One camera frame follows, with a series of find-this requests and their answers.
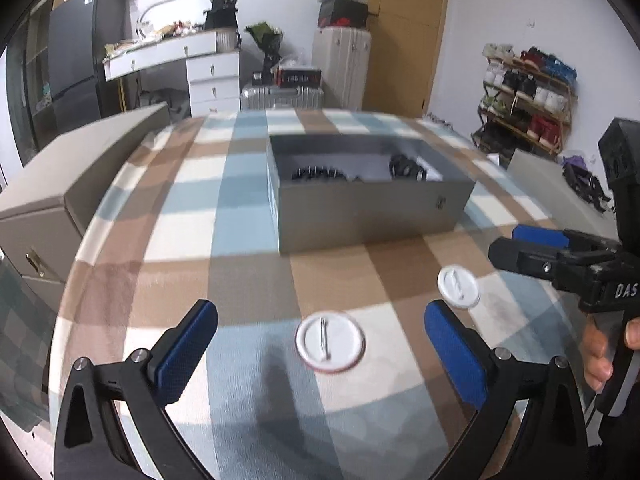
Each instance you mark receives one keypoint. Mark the black shoe box red print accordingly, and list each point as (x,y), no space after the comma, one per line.
(342,15)

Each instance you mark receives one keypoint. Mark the white desk with drawers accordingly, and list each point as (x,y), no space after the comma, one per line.
(210,75)

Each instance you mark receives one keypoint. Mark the rows of shoes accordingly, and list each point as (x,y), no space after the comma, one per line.
(530,90)

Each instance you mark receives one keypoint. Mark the black accessory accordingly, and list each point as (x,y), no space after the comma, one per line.
(407,167)

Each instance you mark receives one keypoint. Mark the wooden door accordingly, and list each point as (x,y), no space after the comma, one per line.
(405,35)

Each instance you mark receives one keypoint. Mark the pile of black clothes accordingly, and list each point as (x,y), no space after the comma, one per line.
(590,187)

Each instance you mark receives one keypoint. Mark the silver hard suitcase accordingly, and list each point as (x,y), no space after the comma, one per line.
(280,99)

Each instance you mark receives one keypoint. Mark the small white pin badge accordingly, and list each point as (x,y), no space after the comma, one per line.
(459,286)

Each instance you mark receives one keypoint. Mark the wooden shoe rack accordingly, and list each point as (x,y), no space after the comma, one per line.
(562,150)

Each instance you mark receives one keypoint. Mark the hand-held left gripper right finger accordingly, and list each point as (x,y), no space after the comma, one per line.
(452,350)

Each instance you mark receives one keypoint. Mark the white arched frame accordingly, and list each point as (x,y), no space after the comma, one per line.
(172,0)

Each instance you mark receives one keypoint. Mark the grey box lid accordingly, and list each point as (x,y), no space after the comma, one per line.
(545,185)

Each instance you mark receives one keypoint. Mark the grey rectangular box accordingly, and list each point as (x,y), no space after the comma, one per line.
(360,215)

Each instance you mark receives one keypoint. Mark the dark grey fridge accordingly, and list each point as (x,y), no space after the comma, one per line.
(80,50)

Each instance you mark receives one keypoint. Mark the dark flower bouquet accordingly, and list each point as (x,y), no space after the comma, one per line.
(267,42)

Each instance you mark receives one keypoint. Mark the white ribbed container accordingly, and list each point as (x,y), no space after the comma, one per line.
(227,40)

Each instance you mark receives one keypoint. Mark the black box red label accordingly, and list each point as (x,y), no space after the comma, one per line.
(297,77)

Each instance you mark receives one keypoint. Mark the person's right hand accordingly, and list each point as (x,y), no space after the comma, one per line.
(597,355)

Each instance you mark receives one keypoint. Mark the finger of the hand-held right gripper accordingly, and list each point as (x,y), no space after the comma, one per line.
(540,236)
(525,260)

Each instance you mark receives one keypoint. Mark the black bag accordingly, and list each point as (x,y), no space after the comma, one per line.
(222,10)

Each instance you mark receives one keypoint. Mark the purple cloth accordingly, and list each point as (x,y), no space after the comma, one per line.
(574,162)

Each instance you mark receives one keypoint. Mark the large white pin badge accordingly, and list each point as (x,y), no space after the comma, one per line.
(345,342)

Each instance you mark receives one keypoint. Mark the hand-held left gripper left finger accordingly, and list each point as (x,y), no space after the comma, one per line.
(187,352)

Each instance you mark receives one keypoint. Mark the grey cabinet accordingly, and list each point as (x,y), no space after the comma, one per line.
(100,160)

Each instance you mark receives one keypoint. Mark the white hard suitcase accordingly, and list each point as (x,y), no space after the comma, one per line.
(342,67)

